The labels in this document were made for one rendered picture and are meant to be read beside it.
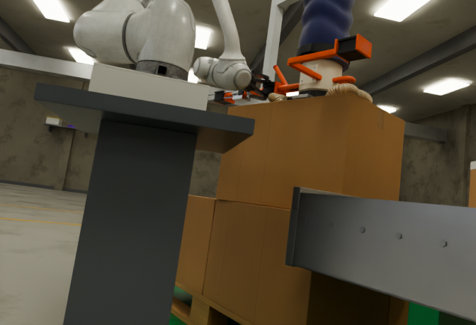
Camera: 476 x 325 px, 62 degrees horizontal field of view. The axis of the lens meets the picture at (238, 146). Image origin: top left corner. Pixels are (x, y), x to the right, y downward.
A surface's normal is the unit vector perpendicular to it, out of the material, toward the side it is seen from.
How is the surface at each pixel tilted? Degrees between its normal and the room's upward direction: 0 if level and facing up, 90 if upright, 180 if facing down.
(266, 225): 90
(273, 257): 90
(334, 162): 90
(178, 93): 90
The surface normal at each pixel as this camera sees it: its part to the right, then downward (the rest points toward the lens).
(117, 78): 0.18, -0.11
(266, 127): -0.72, -0.19
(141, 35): -0.37, -0.11
